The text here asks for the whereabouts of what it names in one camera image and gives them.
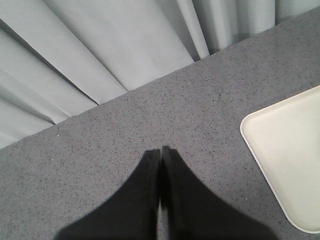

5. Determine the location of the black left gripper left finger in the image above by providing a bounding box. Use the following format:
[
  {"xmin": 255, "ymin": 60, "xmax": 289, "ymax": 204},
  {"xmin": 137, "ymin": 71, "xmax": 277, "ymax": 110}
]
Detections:
[{"xmin": 55, "ymin": 149, "xmax": 161, "ymax": 240}]

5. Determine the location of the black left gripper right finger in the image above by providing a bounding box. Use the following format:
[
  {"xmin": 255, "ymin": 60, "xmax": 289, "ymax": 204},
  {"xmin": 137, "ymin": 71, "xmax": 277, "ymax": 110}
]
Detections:
[{"xmin": 160, "ymin": 146, "xmax": 275, "ymax": 240}]

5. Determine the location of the cream rectangular tray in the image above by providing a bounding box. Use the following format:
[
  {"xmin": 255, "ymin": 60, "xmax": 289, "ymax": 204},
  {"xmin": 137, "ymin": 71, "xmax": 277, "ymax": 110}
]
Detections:
[{"xmin": 240, "ymin": 86, "xmax": 320, "ymax": 234}]

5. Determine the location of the grey-white curtain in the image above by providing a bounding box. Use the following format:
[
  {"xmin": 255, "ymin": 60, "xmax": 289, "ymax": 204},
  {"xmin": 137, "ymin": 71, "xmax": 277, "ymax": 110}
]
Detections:
[{"xmin": 0, "ymin": 0, "xmax": 320, "ymax": 148}]

